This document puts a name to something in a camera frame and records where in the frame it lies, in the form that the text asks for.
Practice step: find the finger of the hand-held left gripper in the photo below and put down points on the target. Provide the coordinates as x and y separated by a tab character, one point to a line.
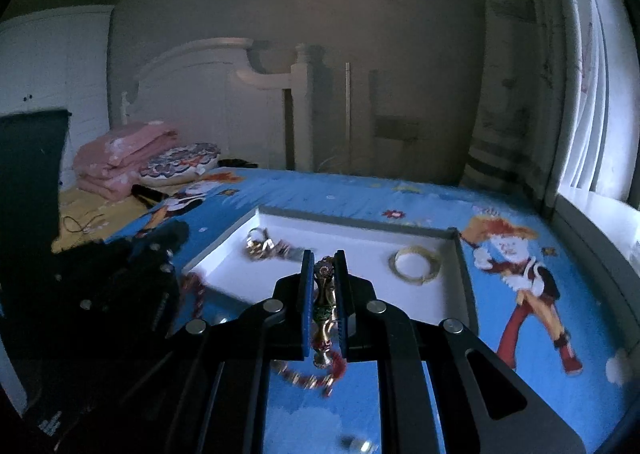
165	299
165	236

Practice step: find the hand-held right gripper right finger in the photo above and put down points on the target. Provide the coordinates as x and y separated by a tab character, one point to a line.
342	304

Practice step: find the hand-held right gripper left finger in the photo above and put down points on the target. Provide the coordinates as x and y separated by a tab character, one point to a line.
309	304

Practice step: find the grey shallow tray box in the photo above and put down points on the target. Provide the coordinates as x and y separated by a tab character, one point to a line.
360	254

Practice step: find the plain gold bangle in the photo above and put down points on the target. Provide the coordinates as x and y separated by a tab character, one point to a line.
397	271

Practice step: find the interlocked silver bangles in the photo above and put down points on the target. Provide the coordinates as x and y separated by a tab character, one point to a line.
260	246

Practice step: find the black yellow striped cloth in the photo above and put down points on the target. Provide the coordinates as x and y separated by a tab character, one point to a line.
147	193

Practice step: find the patterned round cushion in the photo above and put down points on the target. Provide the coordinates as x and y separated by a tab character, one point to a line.
180	164

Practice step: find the yellow floral bedsheet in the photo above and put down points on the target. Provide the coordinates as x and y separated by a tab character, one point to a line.
90	209

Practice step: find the pink folded blanket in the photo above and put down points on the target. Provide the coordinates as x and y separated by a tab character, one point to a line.
120	159

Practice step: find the black screen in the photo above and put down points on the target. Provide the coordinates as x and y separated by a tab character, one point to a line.
30	174

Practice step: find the white bed headboard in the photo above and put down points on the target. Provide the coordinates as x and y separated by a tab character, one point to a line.
210	94

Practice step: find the blue cartoon printed cloth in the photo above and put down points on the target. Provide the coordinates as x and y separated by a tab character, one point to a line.
500	214

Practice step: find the thin metal pole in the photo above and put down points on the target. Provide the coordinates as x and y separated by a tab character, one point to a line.
347	114

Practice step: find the white wardrobe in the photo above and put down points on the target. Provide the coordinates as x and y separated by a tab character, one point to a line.
55	64

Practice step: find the white windowsill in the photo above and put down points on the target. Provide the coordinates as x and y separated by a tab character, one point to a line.
595	224

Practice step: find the pale patterned curtain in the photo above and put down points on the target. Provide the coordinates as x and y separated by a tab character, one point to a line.
530	59

